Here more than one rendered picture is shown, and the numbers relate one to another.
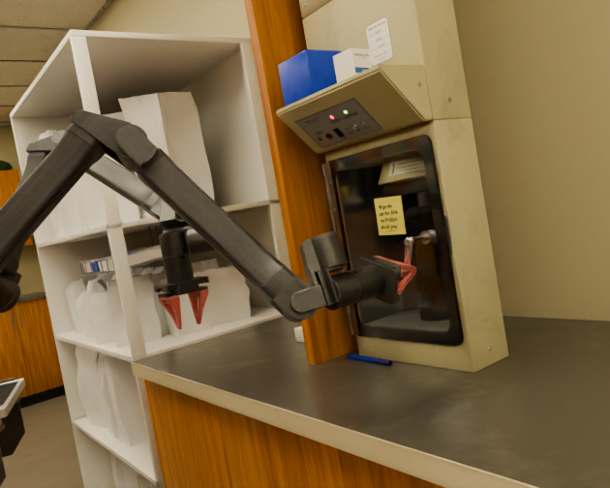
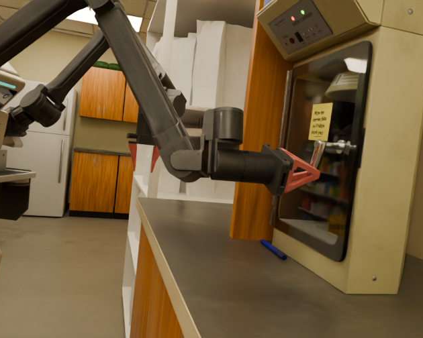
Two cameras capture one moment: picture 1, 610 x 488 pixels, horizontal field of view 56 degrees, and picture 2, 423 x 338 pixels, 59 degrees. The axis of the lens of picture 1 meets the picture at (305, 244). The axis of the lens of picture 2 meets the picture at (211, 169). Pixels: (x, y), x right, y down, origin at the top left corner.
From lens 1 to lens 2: 44 cm
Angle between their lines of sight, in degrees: 21
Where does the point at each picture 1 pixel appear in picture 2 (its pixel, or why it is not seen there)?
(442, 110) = (397, 20)
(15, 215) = (4, 32)
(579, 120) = not seen: outside the picture
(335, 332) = (260, 218)
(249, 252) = (155, 104)
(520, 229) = not seen: outside the picture
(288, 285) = (175, 142)
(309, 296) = (188, 157)
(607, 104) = not seen: outside the picture
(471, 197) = (403, 119)
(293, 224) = (249, 117)
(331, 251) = (226, 124)
